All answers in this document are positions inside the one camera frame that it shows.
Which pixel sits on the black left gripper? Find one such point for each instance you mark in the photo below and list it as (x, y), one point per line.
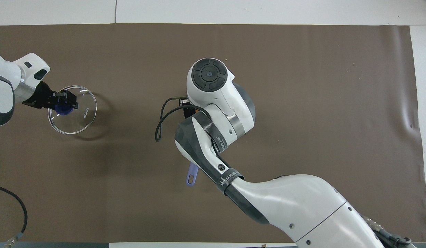
(41, 96)

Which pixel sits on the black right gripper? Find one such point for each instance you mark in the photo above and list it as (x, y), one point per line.
(186, 103)

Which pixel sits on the glass lid with purple knob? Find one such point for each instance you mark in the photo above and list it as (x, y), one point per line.
(78, 117)

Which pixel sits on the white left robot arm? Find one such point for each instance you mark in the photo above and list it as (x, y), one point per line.
(8, 89)

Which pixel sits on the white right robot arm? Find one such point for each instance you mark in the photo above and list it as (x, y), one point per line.
(268, 199)

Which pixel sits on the brown table mat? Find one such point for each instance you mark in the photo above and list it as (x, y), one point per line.
(302, 103)

